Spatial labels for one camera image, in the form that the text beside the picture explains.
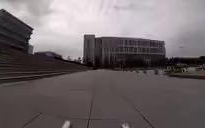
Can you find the pale block building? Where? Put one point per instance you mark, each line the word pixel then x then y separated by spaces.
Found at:
pixel 123 50

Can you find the grey concrete slab pavement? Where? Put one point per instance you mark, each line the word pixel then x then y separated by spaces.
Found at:
pixel 103 96

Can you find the grey bollard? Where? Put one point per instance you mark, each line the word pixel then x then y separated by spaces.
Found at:
pixel 144 71
pixel 156 71
pixel 136 71

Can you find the robot's own part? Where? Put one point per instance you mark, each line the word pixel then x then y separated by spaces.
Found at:
pixel 66 124
pixel 125 125

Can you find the vehicle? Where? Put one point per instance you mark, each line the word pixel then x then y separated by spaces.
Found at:
pixel 175 69

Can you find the wide grey stone steps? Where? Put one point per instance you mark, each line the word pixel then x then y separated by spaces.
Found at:
pixel 23 68

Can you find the long low dark building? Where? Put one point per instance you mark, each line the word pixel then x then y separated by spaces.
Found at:
pixel 190 60

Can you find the dark slanted building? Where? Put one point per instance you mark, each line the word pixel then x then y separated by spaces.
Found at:
pixel 10 31

